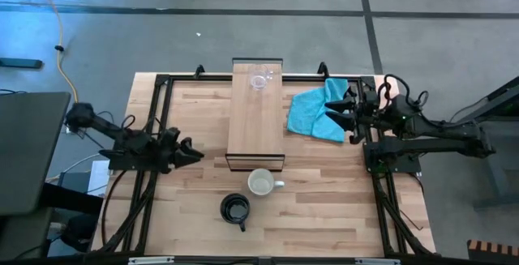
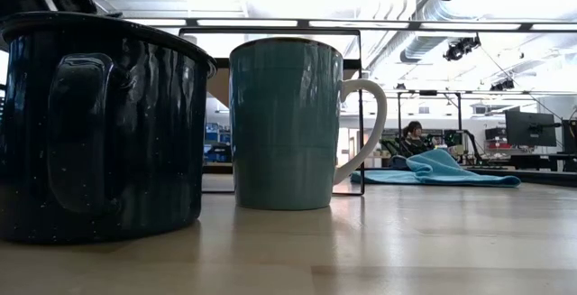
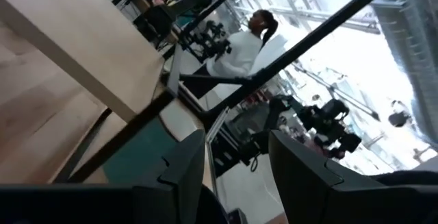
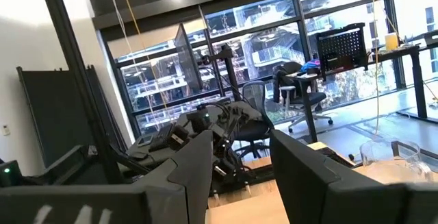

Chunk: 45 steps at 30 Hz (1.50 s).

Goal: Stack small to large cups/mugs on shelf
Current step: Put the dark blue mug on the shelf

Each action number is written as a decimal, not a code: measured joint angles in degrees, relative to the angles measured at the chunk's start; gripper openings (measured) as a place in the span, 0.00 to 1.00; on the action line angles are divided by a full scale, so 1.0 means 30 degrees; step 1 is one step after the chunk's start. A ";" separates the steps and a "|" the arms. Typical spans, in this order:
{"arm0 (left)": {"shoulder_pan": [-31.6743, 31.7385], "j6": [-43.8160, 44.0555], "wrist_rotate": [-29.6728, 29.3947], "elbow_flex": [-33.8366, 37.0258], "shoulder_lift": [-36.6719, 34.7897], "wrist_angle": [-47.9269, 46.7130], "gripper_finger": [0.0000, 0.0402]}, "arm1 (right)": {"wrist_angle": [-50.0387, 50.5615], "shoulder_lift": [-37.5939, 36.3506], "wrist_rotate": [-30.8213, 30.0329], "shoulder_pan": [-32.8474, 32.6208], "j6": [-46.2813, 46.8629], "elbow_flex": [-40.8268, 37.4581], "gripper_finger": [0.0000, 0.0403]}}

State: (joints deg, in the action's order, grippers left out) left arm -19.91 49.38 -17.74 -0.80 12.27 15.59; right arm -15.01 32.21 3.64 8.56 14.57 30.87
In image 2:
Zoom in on black ceiling spotlight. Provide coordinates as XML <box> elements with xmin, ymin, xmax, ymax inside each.
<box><xmin>490</xmin><ymin>78</ymin><xmax>516</xmax><ymax>92</ymax></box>
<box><xmin>443</xmin><ymin>35</ymin><xmax>481</xmax><ymax>62</ymax></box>

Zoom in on dark blue speckled enamel mug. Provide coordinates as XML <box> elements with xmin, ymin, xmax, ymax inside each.
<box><xmin>0</xmin><ymin>11</ymin><xmax>218</xmax><ymax>245</ymax></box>

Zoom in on person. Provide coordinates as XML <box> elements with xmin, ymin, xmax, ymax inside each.
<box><xmin>399</xmin><ymin>120</ymin><xmax>436</xmax><ymax>158</ymax></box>

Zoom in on black computer monitor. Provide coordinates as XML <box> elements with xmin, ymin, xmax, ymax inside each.
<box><xmin>504</xmin><ymin>109</ymin><xmax>558</xmax><ymax>148</ymax></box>

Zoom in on teal ceramic mug white handle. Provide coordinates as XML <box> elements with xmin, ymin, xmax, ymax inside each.
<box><xmin>228</xmin><ymin>36</ymin><xmax>389</xmax><ymax>211</ymax></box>

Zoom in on black metal rig frame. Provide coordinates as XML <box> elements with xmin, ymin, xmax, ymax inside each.
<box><xmin>395</xmin><ymin>88</ymin><xmax>484</xmax><ymax>166</ymax></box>

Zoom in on blue microfibre cloth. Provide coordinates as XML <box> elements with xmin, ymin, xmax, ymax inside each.
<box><xmin>350</xmin><ymin>148</ymin><xmax>523</xmax><ymax>189</ymax></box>

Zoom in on blue storage bins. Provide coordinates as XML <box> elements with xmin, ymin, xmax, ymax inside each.
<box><xmin>204</xmin><ymin>122</ymin><xmax>233</xmax><ymax>164</ymax></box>

